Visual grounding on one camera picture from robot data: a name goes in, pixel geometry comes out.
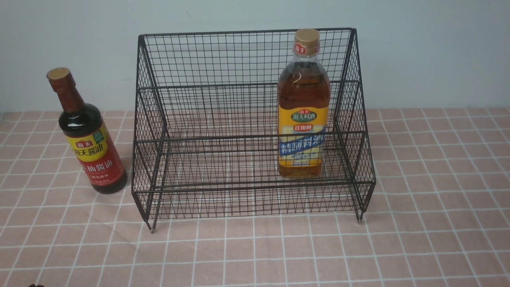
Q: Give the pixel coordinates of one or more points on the amber cooking wine bottle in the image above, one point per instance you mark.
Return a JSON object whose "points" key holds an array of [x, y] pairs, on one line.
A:
{"points": [[303, 97]]}

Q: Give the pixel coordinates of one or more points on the dark soy sauce bottle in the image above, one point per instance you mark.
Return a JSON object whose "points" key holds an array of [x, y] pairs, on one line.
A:
{"points": [[88, 137]]}

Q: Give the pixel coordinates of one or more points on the pink checkered tablecloth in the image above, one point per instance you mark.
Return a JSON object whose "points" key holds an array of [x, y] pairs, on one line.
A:
{"points": [[439, 217]]}

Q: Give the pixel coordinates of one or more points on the black wire mesh shelf rack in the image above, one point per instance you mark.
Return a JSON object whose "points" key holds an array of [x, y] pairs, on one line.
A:
{"points": [[206, 143]]}

